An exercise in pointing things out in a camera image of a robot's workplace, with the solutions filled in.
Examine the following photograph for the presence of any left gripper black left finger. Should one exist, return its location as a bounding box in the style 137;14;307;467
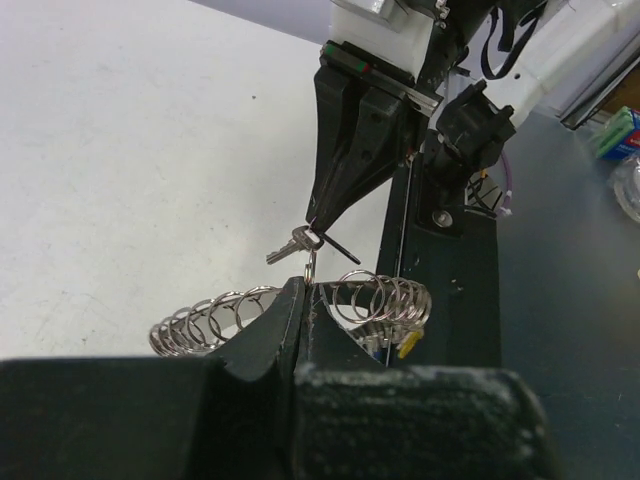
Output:
0;277;306;480

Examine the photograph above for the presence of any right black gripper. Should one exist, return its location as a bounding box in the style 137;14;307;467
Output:
306;40;441;230

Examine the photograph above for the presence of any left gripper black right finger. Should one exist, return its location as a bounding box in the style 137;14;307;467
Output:
294;284;560;479

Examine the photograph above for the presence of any yellow key tag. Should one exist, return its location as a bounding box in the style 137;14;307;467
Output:
397;330;424;359

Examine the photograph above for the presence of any metal band with key rings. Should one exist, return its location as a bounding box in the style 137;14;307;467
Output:
148;270;433;360

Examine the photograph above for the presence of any black key tag with key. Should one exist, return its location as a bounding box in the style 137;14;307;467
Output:
266;225;361;265

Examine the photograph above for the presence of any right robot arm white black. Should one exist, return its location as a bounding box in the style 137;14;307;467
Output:
306;1;639;232

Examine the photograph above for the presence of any green blue box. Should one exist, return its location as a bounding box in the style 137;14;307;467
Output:
593;107;639;161

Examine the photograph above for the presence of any clear plastic container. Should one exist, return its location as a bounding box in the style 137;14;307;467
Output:
610;153;640;223

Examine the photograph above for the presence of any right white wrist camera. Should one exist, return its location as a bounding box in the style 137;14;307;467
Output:
329;1;434;78

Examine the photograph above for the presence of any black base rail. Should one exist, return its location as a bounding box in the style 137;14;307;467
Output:
376;155;502;368

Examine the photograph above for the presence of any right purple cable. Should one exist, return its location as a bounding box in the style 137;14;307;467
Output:
499;149;516;219

